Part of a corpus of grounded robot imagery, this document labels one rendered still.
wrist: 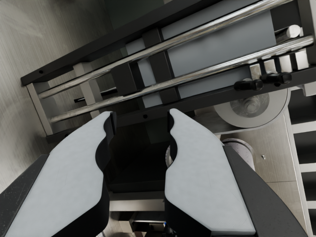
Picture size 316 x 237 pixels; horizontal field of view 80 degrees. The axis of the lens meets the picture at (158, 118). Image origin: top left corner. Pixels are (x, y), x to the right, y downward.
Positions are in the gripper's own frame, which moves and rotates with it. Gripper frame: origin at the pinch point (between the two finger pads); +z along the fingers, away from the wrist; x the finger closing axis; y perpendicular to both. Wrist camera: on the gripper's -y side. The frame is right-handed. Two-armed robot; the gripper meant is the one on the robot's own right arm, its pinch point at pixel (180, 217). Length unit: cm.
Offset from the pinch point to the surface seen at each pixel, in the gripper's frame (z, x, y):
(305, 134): 38, 5, 42
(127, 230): -4.4, -1.2, -16.7
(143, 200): -7.2, 11.1, -5.3
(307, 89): -5.4, 30.3, 33.6
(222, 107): -1.9, 29.7, 19.1
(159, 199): -7.1, 11.3, -0.3
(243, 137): 30.1, 10.4, 20.8
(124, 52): 30, 56, -17
